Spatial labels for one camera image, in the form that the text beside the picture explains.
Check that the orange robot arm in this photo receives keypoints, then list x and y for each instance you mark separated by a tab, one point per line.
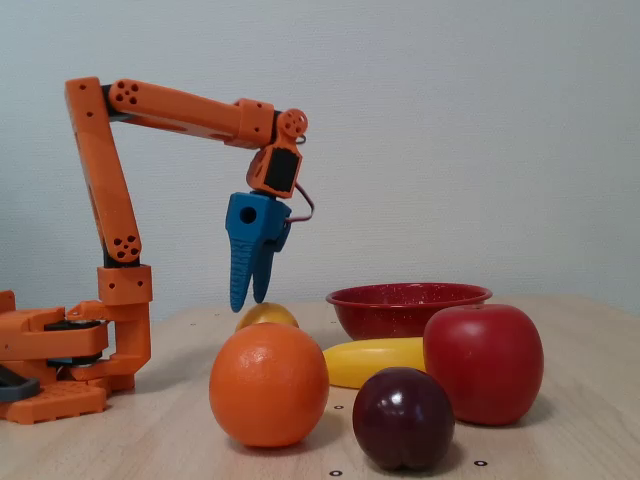
100	165

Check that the red apple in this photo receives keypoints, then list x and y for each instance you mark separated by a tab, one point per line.
484	365

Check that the orange robot base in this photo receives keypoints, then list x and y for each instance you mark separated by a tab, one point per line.
50	400

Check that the grey table clamp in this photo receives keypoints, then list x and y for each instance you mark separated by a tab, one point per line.
20	388

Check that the orange fruit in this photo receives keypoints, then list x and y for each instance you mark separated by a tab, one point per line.
269	385

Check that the yellow orange peach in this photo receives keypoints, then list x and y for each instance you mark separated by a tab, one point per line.
267	315

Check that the yellow banana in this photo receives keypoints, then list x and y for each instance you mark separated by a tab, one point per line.
370	362

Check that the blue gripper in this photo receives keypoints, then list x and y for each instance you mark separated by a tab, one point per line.
256	220

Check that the dark purple plum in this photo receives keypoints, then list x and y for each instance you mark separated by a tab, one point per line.
403	420

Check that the red speckled bowl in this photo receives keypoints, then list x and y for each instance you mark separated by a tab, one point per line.
390	310

